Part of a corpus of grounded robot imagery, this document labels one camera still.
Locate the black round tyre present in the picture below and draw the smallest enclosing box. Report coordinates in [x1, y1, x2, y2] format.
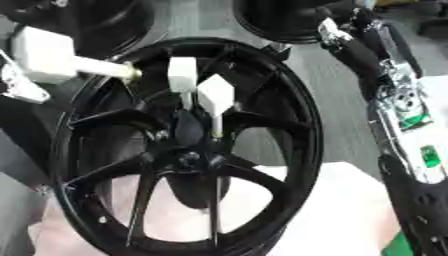
[0, 0, 158, 62]
[231, 0, 364, 45]

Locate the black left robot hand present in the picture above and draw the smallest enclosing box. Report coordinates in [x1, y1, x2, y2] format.
[0, 49, 90, 174]

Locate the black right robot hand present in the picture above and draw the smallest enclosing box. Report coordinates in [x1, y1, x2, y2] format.
[315, 5, 426, 103]

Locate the black spoked wheel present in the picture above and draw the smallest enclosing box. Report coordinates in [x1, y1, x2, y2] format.
[49, 36, 326, 256]

